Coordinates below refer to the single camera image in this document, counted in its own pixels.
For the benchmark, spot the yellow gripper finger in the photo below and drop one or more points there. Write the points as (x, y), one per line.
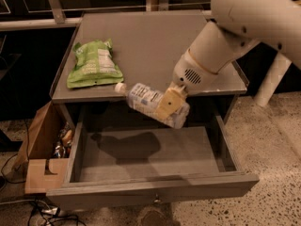
(171, 101)

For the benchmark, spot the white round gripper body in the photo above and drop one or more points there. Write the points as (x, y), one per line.
(189, 72)

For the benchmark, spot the clear plastic water bottle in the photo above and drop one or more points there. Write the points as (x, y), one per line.
(145, 99)

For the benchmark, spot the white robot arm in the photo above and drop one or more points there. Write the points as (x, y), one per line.
(237, 27)

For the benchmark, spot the grey open top drawer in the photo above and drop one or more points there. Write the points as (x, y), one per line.
(118, 160)

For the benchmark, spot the metal drawer knob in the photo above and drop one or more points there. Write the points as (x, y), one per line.
(157, 200)

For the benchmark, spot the green snack bag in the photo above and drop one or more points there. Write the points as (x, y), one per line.
(94, 65)

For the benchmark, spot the grey wooden cabinet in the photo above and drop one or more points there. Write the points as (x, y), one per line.
(146, 47)

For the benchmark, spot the items inside cardboard box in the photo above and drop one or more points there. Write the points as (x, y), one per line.
(62, 146)

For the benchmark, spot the brown cardboard box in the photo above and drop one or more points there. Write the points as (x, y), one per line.
(43, 172)

